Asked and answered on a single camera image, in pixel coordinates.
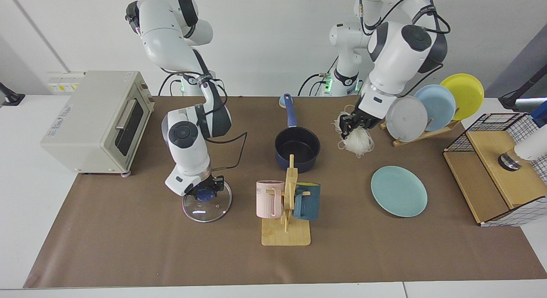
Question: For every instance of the glass lid with blue knob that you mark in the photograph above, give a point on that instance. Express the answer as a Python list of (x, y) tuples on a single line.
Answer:
[(205, 212)]

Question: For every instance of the pale toaster oven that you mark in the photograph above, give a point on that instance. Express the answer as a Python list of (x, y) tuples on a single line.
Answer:
[(85, 118)]

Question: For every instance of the yellow plate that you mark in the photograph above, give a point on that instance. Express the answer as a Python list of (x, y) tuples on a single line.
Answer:
[(468, 95)]

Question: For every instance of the brown table cloth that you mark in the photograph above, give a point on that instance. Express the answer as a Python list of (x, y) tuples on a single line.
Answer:
[(171, 255)]

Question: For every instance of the dark teal cup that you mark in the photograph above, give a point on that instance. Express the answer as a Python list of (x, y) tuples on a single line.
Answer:
[(310, 204)]

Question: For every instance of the white vermicelli bundle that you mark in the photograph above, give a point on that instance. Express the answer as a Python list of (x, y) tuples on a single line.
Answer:
[(359, 145)]

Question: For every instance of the small blue round thing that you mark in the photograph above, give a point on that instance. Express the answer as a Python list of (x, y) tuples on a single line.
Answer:
[(282, 103)]

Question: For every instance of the blue object at edge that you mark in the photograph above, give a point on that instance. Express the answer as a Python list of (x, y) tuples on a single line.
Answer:
[(540, 114)]

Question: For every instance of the black pole stand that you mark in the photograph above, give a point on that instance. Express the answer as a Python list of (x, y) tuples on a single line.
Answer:
[(508, 102)]

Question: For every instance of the pale grey plate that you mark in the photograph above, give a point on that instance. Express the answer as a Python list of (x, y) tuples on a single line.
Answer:
[(406, 120)]

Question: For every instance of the light blue plate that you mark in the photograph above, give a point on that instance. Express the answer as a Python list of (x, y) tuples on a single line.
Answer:
[(440, 105)]

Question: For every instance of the white wall socket panel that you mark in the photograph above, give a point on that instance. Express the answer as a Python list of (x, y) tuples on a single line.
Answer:
[(64, 83)]

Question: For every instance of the pink ribbed cup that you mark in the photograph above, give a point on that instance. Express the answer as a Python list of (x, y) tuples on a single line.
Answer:
[(267, 202)]

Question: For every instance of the teal plate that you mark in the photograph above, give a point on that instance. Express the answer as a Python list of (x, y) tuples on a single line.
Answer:
[(399, 191)]

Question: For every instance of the white cylindrical device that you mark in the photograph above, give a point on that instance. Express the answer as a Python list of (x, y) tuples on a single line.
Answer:
[(532, 147)]

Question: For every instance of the wooden plate rack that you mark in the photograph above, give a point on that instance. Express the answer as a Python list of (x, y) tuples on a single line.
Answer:
[(427, 134)]

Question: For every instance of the black clamp stand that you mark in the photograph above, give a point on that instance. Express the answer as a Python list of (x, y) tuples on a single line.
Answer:
[(10, 98)]

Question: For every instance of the wooden cup stand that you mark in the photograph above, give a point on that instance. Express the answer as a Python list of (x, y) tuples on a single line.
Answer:
[(286, 236)]

